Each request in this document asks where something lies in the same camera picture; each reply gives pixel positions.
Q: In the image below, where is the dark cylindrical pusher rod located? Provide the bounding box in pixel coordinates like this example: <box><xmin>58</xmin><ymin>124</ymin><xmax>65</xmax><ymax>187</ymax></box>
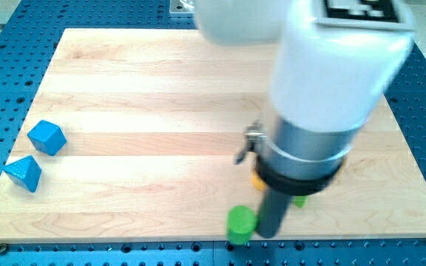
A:
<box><xmin>256</xmin><ymin>188</ymin><xmax>293</xmax><ymax>239</ymax></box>

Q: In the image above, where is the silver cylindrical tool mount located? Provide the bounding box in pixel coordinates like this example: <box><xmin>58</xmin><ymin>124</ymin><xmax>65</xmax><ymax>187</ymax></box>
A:
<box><xmin>234</xmin><ymin>116</ymin><xmax>358</xmax><ymax>196</ymax></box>

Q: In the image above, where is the green star block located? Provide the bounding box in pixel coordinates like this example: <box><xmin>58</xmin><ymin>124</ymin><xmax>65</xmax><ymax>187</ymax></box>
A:
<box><xmin>291</xmin><ymin>196</ymin><xmax>308</xmax><ymax>208</ymax></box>

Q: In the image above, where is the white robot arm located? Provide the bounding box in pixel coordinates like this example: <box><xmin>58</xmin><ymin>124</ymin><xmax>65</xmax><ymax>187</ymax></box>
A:
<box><xmin>194</xmin><ymin>0</ymin><xmax>413</xmax><ymax>238</ymax></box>

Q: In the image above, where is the yellow heart block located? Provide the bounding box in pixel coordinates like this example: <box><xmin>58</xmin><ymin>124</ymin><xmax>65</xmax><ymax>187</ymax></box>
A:
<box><xmin>251</xmin><ymin>171</ymin><xmax>267</xmax><ymax>191</ymax></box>

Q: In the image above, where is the green cylinder block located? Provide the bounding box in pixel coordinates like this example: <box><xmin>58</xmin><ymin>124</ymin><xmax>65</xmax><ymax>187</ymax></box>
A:
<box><xmin>226</xmin><ymin>205</ymin><xmax>257</xmax><ymax>245</ymax></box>

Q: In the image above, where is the wooden board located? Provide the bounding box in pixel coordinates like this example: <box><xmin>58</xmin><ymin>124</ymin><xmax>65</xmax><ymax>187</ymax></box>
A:
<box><xmin>0</xmin><ymin>29</ymin><xmax>426</xmax><ymax>243</ymax></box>

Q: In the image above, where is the black white fiducial marker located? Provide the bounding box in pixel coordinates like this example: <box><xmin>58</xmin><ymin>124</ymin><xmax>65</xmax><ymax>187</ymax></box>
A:
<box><xmin>312</xmin><ymin>0</ymin><xmax>414</xmax><ymax>31</ymax></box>

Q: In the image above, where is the blue cube block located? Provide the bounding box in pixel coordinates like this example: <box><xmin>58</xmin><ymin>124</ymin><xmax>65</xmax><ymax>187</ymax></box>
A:
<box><xmin>27</xmin><ymin>120</ymin><xmax>67</xmax><ymax>156</ymax></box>

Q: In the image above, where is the blue triangular block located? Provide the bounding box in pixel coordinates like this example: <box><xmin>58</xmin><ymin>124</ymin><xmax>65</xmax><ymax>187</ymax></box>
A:
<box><xmin>3</xmin><ymin>155</ymin><xmax>42</xmax><ymax>193</ymax></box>

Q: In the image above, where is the metal bracket plate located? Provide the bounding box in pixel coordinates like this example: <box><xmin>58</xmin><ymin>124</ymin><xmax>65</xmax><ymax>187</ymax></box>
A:
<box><xmin>169</xmin><ymin>0</ymin><xmax>195</xmax><ymax>16</ymax></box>

